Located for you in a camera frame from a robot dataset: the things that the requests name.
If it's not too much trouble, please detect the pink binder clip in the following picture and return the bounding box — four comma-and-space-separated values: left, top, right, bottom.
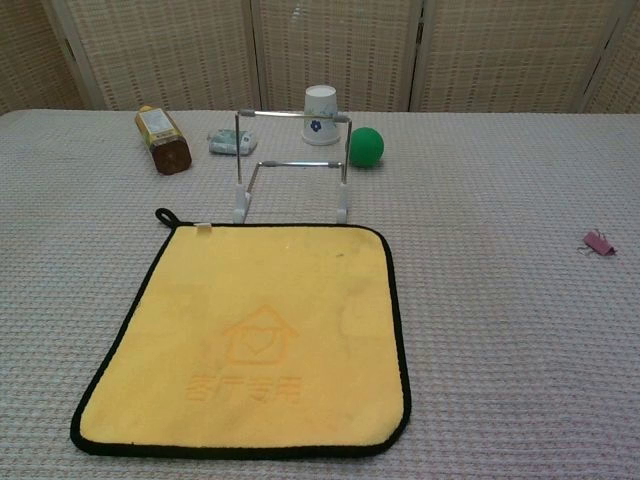
582, 228, 619, 259

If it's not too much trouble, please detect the small tissue pack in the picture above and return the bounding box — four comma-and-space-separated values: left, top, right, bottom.
207, 128, 259, 156

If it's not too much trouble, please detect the amber tea bottle yellow label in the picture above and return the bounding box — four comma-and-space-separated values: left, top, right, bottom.
134, 105, 193, 176

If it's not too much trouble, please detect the yellow cloth with black trim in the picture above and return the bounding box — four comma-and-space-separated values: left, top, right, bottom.
69, 207, 412, 457

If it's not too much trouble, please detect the woven tablecloth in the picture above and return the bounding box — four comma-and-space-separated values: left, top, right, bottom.
0, 108, 640, 480

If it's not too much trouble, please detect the metal wire rack stand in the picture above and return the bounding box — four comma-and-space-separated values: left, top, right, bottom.
231, 108, 355, 225

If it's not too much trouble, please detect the green ball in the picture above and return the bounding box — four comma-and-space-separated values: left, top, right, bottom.
348, 126, 386, 169

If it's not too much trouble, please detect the white paper cup blue flower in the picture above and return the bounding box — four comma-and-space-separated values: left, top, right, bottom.
301, 84, 337, 147

